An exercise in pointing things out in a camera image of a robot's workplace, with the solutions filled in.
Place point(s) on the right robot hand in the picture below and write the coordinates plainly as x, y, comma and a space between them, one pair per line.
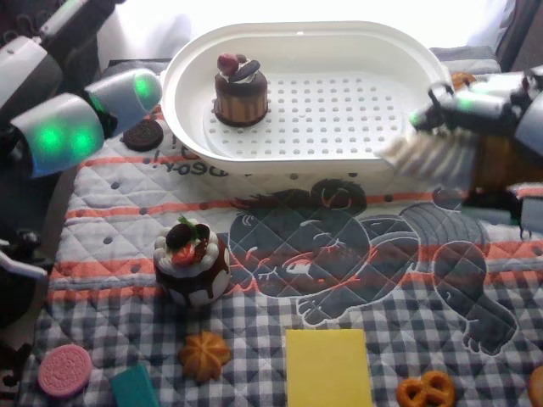
488, 102

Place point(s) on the chocolate cherry cupcake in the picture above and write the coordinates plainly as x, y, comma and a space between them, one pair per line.
239, 102

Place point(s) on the white perforated plastic tray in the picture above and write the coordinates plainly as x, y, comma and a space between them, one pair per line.
331, 114

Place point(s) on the white cake with chocolate drip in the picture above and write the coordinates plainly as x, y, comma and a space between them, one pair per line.
203, 284

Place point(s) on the grey quilt with printed bear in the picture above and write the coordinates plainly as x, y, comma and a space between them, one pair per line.
382, 297

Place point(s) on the small tan cookie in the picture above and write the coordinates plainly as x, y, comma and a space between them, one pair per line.
538, 388

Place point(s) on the toy pretzel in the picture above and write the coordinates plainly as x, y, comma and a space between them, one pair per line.
425, 392

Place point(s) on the yellow block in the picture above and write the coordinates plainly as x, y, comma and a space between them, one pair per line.
328, 369

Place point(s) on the black sandwich cookie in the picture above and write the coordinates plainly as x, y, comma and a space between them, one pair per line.
142, 135

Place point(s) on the small orange flower cookie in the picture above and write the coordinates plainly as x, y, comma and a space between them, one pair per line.
203, 356

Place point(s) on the teal block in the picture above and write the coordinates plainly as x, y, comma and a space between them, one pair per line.
133, 388

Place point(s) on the pink sandwich cookie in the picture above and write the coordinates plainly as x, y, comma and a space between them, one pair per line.
64, 371

